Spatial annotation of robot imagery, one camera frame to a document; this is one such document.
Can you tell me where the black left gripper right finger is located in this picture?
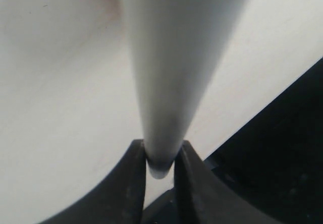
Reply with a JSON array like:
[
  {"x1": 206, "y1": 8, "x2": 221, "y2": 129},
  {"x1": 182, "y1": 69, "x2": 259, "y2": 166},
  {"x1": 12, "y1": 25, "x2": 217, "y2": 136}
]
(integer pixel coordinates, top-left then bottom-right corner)
[{"x1": 174, "y1": 141, "x2": 277, "y2": 223}]

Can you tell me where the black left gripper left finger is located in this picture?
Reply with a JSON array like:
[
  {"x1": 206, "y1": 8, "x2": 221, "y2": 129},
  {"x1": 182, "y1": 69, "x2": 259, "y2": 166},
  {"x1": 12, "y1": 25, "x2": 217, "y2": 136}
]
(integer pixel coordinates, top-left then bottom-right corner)
[{"x1": 44, "y1": 140, "x2": 146, "y2": 223}]

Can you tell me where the wooden drumstick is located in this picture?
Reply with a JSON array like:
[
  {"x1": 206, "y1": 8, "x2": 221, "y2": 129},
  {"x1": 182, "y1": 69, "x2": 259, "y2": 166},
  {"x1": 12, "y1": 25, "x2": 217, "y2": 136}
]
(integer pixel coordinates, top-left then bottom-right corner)
[{"x1": 122, "y1": 0, "x2": 247, "y2": 179}]

